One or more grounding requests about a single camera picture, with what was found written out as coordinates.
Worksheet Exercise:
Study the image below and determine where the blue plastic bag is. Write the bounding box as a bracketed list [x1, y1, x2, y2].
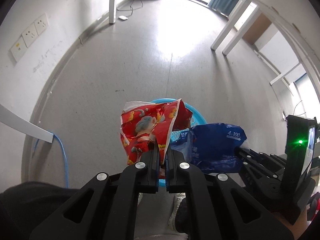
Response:
[170, 123, 247, 174]

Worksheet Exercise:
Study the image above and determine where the red snack bag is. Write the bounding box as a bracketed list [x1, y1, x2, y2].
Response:
[120, 99, 193, 167]

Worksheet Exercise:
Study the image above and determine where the person's right hand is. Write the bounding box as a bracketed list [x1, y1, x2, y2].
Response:
[272, 209, 308, 240]

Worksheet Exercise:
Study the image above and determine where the right white shoe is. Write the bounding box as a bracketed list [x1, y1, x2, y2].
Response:
[168, 193, 185, 232]

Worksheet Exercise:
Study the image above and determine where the blue plastic waste basket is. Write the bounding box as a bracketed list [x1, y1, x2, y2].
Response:
[150, 98, 207, 187]

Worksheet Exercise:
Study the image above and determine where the white table leg pair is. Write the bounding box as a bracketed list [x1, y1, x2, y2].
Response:
[210, 0, 262, 56]

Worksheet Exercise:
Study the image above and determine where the dark blue curtain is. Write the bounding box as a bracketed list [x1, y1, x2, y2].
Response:
[208, 0, 240, 17]

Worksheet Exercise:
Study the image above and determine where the white power adapter on floor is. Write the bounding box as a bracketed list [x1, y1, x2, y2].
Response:
[118, 15, 128, 21]

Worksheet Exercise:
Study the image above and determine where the blue network cable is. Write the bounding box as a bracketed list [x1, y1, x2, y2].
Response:
[34, 133, 70, 189]

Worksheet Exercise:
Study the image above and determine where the wall socket panel row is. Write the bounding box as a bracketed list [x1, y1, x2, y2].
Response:
[10, 13, 49, 62]

